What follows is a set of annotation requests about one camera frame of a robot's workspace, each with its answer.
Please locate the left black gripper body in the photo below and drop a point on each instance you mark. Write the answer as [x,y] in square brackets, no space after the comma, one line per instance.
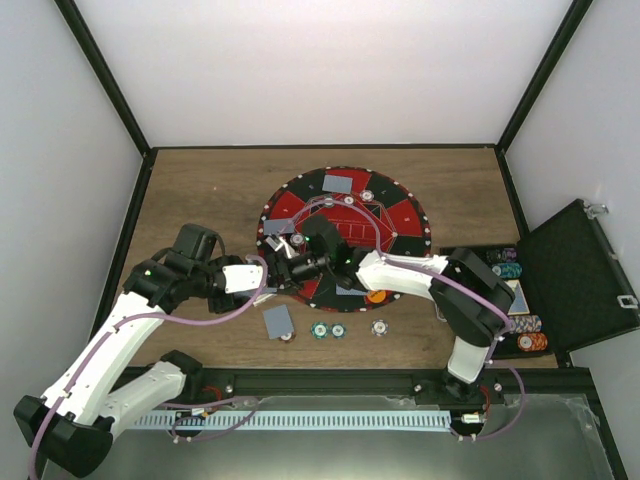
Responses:
[220,306]

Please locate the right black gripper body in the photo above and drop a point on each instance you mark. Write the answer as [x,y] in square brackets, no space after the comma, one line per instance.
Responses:
[301,273]

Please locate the blue card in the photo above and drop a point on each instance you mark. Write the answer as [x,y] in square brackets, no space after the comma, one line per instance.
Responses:
[337,184]
[278,322]
[349,292]
[278,226]

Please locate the brown poker chip stack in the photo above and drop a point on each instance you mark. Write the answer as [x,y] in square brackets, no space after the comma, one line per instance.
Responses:
[287,338]

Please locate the teal poker chip stack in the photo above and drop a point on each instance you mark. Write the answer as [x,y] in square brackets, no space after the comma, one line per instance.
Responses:
[320,330]

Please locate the blue playing card deck box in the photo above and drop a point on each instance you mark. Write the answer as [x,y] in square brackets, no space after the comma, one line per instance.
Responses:
[263,298]

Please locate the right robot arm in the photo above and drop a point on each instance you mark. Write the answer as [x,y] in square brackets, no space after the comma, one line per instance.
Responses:
[474,300]

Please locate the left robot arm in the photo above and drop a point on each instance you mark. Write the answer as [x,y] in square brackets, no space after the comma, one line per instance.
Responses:
[76,420]

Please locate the orange round blind button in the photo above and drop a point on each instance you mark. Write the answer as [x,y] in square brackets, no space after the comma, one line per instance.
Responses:
[376,297]

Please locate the round red black poker mat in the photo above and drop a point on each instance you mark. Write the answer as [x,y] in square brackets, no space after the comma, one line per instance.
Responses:
[394,217]

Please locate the purple white poker chip stack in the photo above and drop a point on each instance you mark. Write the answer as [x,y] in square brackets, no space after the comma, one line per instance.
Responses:
[379,328]

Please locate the teal chip row in case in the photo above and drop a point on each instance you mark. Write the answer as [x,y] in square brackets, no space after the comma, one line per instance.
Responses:
[509,270]

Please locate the card deck in case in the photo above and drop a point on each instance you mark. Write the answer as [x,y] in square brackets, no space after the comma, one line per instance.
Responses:
[519,305]

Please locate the grey chip row in case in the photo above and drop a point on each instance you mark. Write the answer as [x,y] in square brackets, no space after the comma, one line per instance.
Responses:
[526,324]

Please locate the orange chip row in case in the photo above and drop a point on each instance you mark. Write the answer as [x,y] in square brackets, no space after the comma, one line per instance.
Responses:
[532,342]

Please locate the black poker set case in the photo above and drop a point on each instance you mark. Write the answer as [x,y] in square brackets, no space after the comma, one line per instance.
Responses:
[572,280]

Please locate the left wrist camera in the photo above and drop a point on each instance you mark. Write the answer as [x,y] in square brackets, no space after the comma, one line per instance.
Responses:
[242,278]

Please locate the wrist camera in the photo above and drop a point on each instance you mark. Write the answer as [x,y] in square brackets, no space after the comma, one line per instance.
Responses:
[242,278]
[329,249]

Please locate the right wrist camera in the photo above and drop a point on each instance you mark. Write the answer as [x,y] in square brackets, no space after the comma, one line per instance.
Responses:
[329,249]

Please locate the black aluminium frame rail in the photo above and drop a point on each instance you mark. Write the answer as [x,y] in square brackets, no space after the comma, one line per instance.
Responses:
[280,382]

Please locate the light blue slotted cable duct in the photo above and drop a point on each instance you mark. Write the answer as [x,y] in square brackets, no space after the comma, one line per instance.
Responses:
[402,420]

